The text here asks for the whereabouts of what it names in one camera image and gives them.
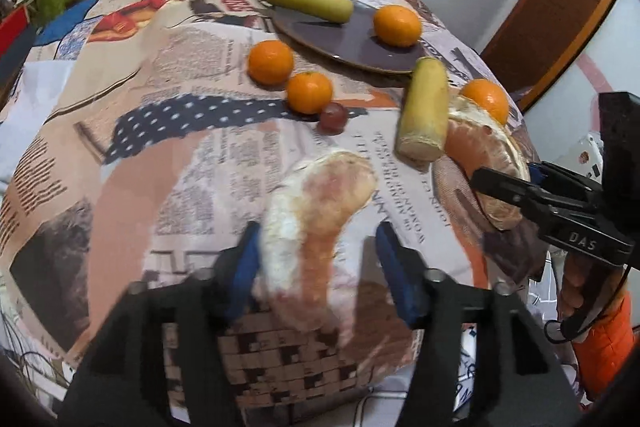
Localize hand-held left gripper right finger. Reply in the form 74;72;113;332
375;222;587;427

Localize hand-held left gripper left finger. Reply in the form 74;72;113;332
60;221;281;427

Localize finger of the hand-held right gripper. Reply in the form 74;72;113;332
526;161;603;198
470;167;553;230

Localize peeled pomelo segment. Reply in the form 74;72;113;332
442;99;531;232
255;149;379;348

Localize person's right hand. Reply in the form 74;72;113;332
557;251;603;324

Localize white printed packet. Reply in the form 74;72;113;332
570;133;608;182

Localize tangerine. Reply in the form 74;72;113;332
247;40;295;86
286;72;334;116
459;78;510;126
373;5;423;48

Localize yellow banana piece near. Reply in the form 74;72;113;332
395;56;451;164

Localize newspaper print tablecloth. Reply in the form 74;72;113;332
0;0;551;425

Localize red grape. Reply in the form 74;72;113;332
318;103;349;132

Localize dark round plate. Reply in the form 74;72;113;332
272;1;437;74

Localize red flat box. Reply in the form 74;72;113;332
0;4;38;58

